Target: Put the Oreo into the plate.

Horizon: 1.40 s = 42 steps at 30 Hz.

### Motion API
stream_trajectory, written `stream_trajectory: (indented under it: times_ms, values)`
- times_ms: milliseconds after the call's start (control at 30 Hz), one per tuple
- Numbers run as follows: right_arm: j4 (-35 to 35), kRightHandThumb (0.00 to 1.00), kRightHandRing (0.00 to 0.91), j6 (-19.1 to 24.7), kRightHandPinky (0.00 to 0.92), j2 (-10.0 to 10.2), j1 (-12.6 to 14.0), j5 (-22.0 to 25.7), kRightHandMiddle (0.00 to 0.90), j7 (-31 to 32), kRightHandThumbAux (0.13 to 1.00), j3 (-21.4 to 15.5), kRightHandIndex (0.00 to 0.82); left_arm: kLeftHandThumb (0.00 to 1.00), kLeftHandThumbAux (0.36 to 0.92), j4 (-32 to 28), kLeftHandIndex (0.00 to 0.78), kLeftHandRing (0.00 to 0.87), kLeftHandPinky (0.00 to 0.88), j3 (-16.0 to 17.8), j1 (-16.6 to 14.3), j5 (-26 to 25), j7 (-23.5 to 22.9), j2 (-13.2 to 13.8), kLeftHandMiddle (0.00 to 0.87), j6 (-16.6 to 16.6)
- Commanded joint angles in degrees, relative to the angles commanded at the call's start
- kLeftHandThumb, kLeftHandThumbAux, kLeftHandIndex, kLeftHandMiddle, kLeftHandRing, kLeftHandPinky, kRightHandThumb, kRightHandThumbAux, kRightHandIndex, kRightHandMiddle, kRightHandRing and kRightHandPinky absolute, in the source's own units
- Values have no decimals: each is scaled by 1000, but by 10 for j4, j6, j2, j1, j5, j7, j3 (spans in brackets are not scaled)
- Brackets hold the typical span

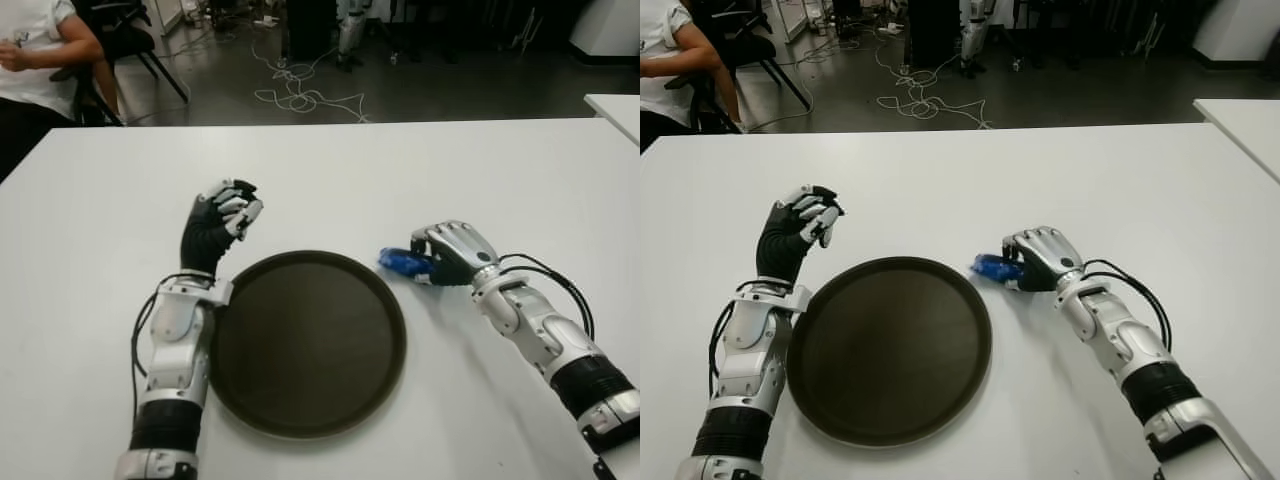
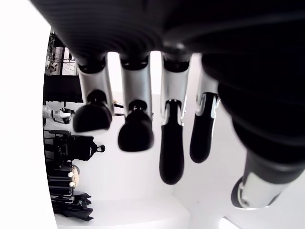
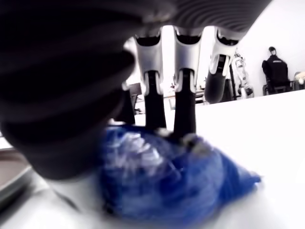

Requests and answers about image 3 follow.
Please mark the person in black jacket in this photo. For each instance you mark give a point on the person in black jacket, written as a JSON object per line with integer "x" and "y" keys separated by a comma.
{"x": 275, "y": 69}

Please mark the blue Oreo packet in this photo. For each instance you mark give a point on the blue Oreo packet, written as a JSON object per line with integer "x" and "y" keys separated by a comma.
{"x": 166, "y": 181}

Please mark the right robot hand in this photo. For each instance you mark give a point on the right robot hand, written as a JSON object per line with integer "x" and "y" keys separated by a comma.
{"x": 59, "y": 83}

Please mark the white humanoid robot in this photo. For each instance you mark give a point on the white humanoid robot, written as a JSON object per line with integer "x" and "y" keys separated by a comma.
{"x": 243, "y": 74}

